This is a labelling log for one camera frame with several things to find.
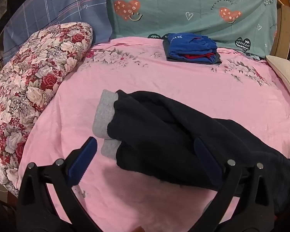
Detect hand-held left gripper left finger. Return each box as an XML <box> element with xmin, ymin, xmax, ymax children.
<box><xmin>16</xmin><ymin>136</ymin><xmax>104</xmax><ymax>232</ymax></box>

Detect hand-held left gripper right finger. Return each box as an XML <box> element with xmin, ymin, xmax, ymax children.
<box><xmin>194</xmin><ymin>137</ymin><xmax>277</xmax><ymax>232</ymax></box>

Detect black pants with grey lining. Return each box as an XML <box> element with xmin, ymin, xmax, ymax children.
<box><xmin>92</xmin><ymin>89</ymin><xmax>290</xmax><ymax>219</ymax></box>

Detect pink floral bed sheet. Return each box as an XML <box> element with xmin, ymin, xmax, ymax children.
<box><xmin>17</xmin><ymin>36</ymin><xmax>290</xmax><ymax>232</ymax></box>

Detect red and white floral quilt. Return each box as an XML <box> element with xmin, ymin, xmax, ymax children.
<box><xmin>0</xmin><ymin>22</ymin><xmax>93</xmax><ymax>197</ymax></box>

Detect red folded garment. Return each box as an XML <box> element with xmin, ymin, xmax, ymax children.
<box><xmin>182</xmin><ymin>53</ymin><xmax>215</xmax><ymax>62</ymax></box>

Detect dark grey folded garment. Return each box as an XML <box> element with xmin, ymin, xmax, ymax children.
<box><xmin>166</xmin><ymin>52</ymin><xmax>222</xmax><ymax>65</ymax></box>

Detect cream pillow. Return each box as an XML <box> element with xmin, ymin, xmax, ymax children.
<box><xmin>266</xmin><ymin>55</ymin><xmax>290</xmax><ymax>107</ymax></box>

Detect blue folded garment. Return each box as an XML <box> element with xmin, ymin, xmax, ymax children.
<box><xmin>163</xmin><ymin>33</ymin><xmax>218</xmax><ymax>60</ymax></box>

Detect wooden headboard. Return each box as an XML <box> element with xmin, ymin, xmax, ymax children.
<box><xmin>266</xmin><ymin>0</ymin><xmax>290</xmax><ymax>62</ymax></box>

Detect blue plaid bedding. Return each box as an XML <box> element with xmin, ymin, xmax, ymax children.
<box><xmin>2</xmin><ymin>0</ymin><xmax>113</xmax><ymax>61</ymax></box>

